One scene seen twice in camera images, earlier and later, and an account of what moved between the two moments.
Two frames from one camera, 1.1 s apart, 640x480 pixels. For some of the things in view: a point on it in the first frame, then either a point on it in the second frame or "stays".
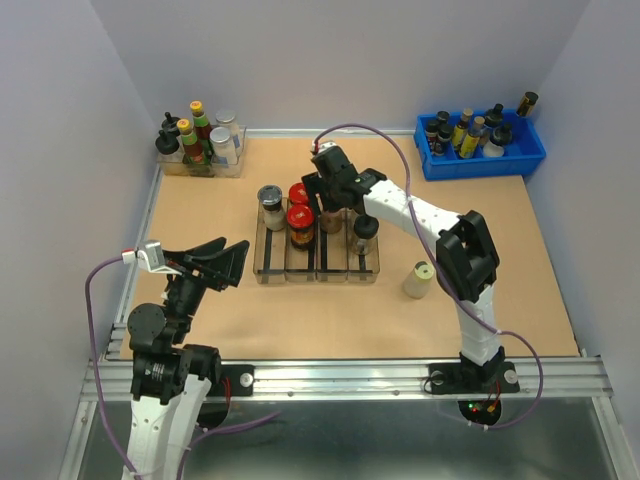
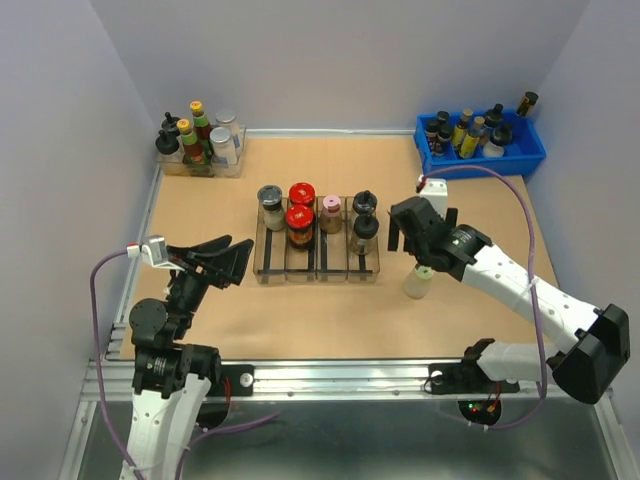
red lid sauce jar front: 300,219 stays
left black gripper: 211,270 stays
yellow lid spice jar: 417,282 stays
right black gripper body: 314,184 → 418,251
